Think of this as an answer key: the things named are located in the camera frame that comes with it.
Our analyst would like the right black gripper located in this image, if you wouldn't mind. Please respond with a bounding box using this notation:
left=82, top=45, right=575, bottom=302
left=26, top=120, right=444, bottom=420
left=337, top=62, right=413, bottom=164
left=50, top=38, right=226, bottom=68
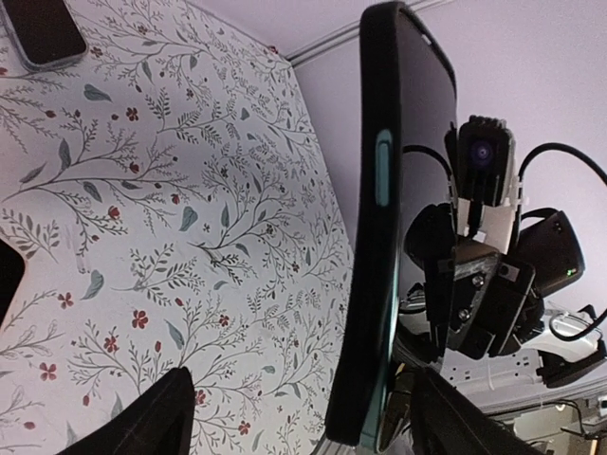
left=406, top=203, right=536, bottom=360

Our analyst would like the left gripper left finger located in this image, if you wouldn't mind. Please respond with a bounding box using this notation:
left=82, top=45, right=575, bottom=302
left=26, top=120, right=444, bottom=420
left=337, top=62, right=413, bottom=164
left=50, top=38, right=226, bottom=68
left=62, top=367, right=195, bottom=455

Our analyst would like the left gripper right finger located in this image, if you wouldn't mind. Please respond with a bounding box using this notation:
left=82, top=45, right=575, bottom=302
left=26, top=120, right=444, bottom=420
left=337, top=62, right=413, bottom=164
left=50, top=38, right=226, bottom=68
left=411, top=369, right=539, bottom=455

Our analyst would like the black phone case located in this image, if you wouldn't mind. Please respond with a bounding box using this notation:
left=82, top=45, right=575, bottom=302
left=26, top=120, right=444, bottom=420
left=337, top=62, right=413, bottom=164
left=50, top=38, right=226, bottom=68
left=324, top=1, right=459, bottom=447

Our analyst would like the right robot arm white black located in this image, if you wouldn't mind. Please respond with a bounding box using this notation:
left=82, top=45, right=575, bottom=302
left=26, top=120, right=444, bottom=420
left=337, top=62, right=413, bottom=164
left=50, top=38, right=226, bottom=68
left=394, top=204, right=606, bottom=411

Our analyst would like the phone in clear case middle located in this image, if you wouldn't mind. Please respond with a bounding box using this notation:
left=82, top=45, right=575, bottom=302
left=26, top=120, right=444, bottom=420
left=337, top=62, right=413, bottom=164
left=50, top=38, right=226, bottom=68
left=1, top=0, right=88, bottom=72

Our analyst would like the floral patterned table mat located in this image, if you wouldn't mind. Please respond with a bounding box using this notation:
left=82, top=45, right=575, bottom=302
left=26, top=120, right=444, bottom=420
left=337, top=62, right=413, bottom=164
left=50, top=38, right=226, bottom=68
left=1, top=1, right=352, bottom=454

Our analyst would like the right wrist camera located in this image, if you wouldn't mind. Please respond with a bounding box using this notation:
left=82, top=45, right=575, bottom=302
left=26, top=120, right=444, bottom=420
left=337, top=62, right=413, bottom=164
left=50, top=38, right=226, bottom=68
left=445, top=116, right=522, bottom=254

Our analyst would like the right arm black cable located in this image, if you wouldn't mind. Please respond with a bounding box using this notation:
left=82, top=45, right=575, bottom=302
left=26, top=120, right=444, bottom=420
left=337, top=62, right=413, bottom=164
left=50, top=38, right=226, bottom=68
left=402, top=143, right=607, bottom=228

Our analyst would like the right aluminium frame post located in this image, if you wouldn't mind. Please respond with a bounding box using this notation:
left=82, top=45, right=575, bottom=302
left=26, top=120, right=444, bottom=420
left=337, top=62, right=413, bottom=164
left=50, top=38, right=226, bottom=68
left=288, top=0, right=456, bottom=65

